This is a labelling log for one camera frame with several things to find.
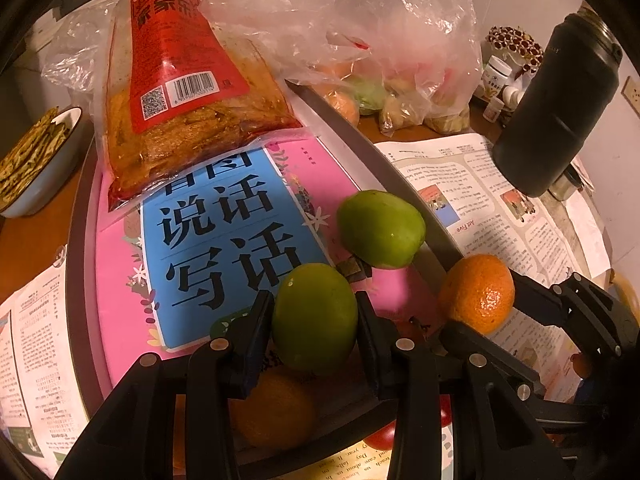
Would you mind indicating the pink and blue book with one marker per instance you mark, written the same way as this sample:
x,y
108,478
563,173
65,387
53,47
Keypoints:
x,y
225,220

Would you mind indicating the small metal cup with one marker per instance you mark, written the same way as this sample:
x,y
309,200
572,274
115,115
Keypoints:
x,y
567,186

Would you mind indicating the bag of tan fruits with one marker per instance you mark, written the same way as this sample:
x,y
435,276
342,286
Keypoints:
x,y
450,119
400,114

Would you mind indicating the round green fruit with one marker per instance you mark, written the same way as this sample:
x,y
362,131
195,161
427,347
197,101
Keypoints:
x,y
315,317

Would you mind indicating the red tomato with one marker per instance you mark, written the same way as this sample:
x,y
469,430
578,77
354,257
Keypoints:
x,y
382,437

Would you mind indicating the blue enamel bowl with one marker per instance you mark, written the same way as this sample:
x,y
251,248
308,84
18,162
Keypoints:
x,y
50,175

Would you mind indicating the brown beaded ornament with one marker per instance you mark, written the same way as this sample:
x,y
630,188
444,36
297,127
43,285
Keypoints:
x,y
515,45

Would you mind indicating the grey cardboard box tray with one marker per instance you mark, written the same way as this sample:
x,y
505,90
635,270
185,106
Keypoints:
x,y
400,180

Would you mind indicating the bagged orange fruit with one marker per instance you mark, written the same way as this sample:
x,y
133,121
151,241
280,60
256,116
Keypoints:
x,y
345,105

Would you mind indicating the red snack packet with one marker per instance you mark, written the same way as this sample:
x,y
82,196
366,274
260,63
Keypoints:
x,y
185,60

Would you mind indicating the colourful title newspaper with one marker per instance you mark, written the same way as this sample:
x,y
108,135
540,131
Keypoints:
x,y
40,360

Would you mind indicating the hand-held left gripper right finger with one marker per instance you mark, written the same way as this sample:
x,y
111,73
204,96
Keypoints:
x,y
372,355

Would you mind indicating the orange mandarin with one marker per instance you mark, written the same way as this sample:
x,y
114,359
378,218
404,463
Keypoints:
x,y
477,292
272,410

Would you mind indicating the white medicine jar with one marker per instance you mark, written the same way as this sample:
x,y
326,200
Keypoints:
x,y
496,79

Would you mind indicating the stack of flat pancakes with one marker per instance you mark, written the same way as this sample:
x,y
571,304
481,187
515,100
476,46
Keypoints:
x,y
32,155

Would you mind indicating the white wall socket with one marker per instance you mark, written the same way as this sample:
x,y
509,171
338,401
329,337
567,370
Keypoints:
x,y
631,92

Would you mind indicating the black thermos bottle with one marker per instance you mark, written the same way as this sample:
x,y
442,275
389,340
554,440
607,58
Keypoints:
x,y
555,110

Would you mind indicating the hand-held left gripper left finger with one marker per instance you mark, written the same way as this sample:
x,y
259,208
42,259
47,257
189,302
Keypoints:
x,y
255,355

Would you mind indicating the oval green fruit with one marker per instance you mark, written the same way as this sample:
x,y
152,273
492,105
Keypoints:
x,y
382,227

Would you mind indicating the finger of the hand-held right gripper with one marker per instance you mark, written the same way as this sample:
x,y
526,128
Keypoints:
x,y
542,297
495,355

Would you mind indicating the clear plastic bag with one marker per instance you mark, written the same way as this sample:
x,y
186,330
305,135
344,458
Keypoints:
x,y
375,25

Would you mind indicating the bagged green fruit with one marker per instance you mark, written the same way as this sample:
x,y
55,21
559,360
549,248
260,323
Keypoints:
x,y
370,92

